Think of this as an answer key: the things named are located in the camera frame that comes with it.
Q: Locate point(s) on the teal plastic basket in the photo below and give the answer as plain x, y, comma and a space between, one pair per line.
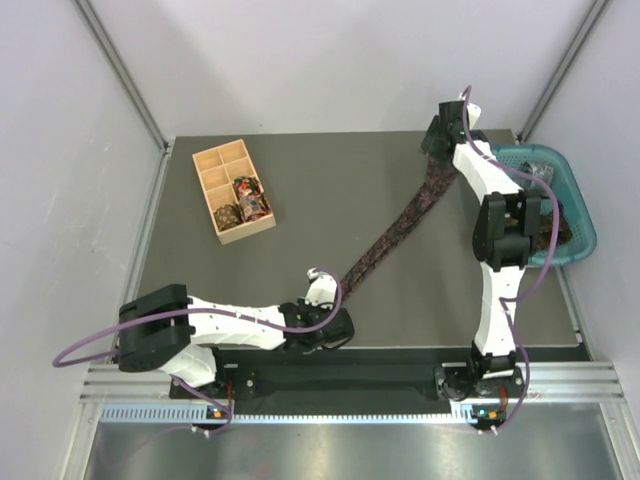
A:
566, 191

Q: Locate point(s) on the colourful rolled tie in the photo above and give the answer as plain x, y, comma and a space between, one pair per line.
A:
251, 200

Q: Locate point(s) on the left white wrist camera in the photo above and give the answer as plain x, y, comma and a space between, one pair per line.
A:
322, 289

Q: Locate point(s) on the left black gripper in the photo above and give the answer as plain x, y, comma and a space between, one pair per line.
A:
318, 308

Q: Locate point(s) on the left aluminium frame post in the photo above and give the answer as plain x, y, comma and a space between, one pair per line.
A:
99, 33

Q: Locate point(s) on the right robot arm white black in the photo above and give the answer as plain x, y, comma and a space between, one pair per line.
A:
504, 238

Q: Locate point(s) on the aluminium frame post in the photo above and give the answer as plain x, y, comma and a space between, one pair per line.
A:
99, 33
578, 41

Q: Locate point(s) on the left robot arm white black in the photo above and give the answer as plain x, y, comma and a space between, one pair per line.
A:
184, 345

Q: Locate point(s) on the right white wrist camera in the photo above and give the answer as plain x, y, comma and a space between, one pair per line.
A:
473, 111

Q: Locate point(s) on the brown patterned rolled tie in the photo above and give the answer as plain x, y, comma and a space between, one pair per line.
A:
227, 217

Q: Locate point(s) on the wooden compartment box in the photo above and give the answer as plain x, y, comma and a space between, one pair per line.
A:
216, 169

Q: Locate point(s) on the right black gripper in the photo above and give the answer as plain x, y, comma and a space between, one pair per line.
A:
429, 144

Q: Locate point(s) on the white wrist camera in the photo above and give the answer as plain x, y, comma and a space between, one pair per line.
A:
473, 111
322, 289

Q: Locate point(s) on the dark purple patterned tie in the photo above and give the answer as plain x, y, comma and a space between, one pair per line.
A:
439, 178

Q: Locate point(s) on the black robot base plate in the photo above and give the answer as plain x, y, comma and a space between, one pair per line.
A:
346, 381

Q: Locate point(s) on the right aluminium frame post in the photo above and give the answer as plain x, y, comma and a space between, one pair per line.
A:
578, 41

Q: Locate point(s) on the grey patterned tie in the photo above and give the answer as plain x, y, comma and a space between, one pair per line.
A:
540, 170

